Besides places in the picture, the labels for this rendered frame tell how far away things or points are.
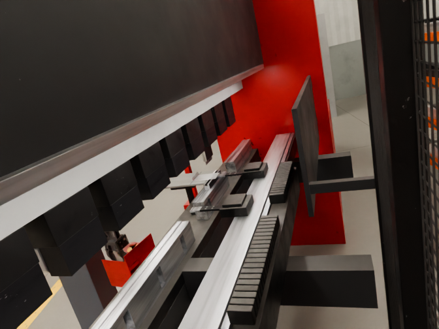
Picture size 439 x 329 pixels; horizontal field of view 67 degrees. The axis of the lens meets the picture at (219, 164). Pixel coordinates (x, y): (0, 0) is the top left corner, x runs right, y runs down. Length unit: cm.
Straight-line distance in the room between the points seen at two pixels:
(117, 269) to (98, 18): 119
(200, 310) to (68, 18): 71
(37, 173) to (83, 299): 160
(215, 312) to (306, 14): 194
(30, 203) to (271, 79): 193
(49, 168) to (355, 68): 859
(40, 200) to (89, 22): 38
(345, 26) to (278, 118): 652
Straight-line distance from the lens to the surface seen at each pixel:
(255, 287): 84
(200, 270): 124
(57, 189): 84
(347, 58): 886
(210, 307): 91
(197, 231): 151
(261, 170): 162
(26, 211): 78
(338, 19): 882
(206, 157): 168
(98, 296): 205
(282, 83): 242
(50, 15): 68
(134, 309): 109
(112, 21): 82
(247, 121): 251
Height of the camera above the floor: 156
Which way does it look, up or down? 17 degrees down
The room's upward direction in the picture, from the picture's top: 14 degrees counter-clockwise
